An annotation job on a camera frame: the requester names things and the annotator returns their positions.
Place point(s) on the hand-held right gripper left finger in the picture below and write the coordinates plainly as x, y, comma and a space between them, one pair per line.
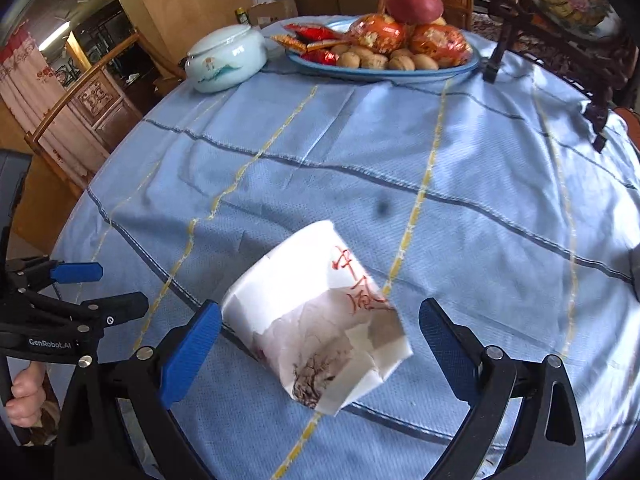
192, 355

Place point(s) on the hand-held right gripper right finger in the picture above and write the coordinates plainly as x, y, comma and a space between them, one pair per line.
447, 350

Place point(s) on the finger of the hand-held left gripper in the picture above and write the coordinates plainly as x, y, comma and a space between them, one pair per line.
115, 310
75, 272

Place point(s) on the crushed white paper cup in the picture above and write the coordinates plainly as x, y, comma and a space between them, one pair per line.
320, 320

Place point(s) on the person's left hand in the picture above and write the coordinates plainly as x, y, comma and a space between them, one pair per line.
27, 395

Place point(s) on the pink patterned curtain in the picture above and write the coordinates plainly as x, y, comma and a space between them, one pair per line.
45, 105

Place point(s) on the wooden armchair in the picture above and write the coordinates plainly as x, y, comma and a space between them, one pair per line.
95, 95

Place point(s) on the blue striped tablecloth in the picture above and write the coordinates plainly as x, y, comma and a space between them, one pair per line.
350, 170

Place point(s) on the dark display cabinet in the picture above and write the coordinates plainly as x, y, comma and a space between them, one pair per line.
100, 25

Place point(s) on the white ceramic lidded pot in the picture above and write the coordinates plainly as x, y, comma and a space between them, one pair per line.
225, 60

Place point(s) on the blue fruit plate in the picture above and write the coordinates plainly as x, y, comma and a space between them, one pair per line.
385, 75

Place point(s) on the light wooden cabinet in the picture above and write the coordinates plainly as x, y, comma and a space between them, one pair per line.
190, 5

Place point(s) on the pile of walnuts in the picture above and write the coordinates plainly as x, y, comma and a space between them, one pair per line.
385, 61

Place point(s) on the orange wrapped fruit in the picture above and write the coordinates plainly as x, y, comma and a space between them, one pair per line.
377, 34
440, 45

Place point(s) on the orange striped snack packet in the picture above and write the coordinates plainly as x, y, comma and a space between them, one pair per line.
289, 42

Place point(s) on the red foil snack packet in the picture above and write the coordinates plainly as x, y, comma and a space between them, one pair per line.
320, 56
315, 32

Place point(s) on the cardboard box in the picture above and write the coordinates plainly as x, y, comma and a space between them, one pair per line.
272, 11

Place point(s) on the red apple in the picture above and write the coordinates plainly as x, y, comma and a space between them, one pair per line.
414, 2

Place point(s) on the round screen on wooden stand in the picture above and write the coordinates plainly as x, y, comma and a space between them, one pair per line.
565, 5

